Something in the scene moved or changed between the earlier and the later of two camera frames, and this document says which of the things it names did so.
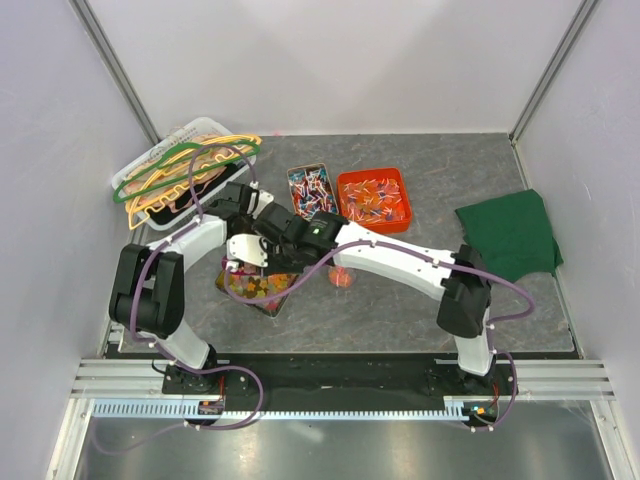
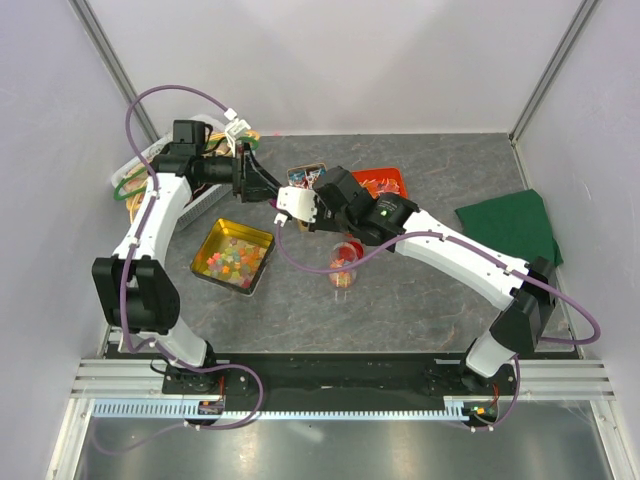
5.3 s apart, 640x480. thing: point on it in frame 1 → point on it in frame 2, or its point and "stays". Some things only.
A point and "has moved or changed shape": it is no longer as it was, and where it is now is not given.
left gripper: (247, 215) → (250, 181)
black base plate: (336, 375) stays
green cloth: (512, 234) stays
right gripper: (275, 268) → (320, 224)
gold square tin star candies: (259, 285) has moved or changed shape
